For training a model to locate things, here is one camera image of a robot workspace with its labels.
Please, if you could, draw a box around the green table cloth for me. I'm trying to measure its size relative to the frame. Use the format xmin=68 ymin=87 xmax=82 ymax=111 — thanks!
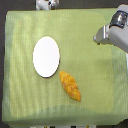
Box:
xmin=2 ymin=9 xmax=128 ymax=127

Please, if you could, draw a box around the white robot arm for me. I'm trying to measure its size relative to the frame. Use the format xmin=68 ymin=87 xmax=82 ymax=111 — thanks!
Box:
xmin=93 ymin=4 xmax=128 ymax=53

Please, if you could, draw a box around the white oval plate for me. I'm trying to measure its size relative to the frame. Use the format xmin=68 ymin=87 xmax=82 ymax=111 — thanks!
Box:
xmin=33 ymin=36 xmax=60 ymax=78

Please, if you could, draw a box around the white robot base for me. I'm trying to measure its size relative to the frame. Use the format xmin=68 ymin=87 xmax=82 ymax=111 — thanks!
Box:
xmin=36 ymin=0 xmax=59 ymax=10

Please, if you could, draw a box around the golden orange bread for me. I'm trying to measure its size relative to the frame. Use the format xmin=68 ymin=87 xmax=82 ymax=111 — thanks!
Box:
xmin=59 ymin=71 xmax=81 ymax=101

